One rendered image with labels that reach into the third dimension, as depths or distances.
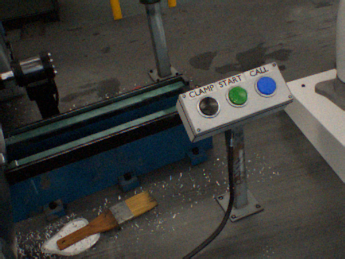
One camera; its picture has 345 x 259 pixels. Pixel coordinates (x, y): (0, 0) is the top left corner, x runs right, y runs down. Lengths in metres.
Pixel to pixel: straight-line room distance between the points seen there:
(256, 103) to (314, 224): 0.27
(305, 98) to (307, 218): 0.29
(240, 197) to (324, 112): 0.26
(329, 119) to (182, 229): 0.37
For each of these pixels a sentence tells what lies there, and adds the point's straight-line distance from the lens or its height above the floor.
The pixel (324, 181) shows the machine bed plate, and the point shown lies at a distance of 0.92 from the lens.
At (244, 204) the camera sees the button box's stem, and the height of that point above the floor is 0.81.
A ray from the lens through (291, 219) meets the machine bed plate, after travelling 0.85.
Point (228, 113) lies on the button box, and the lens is 0.67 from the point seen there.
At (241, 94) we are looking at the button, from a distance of 0.68.
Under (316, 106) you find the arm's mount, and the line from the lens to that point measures 0.98.
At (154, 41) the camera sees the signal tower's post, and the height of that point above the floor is 0.92.
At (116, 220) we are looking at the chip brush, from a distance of 0.87.
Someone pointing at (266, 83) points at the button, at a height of 1.07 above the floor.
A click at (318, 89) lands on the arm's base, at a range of 1.02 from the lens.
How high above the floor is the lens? 1.45
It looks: 37 degrees down
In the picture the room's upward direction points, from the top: 10 degrees counter-clockwise
